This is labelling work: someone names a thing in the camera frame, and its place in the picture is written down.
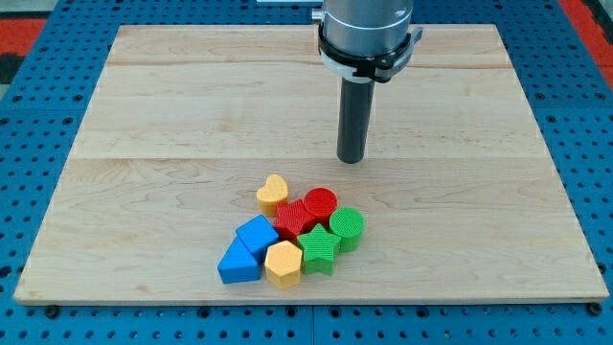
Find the red star block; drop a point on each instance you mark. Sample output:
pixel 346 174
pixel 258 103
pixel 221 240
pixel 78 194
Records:
pixel 292 220

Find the green cylinder block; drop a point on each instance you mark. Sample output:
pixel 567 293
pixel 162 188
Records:
pixel 348 224

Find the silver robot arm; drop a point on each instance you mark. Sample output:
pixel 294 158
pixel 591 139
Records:
pixel 366 27

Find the blue cube block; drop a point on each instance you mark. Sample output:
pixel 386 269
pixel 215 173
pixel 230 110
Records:
pixel 257 234

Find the black cylindrical pointer tool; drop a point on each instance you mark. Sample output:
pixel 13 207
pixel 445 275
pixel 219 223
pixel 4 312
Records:
pixel 354 118

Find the yellow hexagon block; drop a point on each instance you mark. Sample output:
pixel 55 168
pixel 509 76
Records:
pixel 283 264

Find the yellow heart block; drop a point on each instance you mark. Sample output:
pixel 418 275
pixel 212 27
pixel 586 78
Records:
pixel 275 191

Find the red cylinder block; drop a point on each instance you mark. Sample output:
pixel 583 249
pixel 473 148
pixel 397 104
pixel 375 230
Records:
pixel 321 203

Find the light wooden board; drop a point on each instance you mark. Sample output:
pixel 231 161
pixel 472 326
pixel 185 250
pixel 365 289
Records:
pixel 461 197

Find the black and white mounting clamp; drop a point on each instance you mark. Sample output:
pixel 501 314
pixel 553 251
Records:
pixel 359 69

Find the green star block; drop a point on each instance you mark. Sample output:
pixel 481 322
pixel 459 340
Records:
pixel 320 249

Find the blue triangle block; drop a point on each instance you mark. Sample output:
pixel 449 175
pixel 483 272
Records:
pixel 238 264

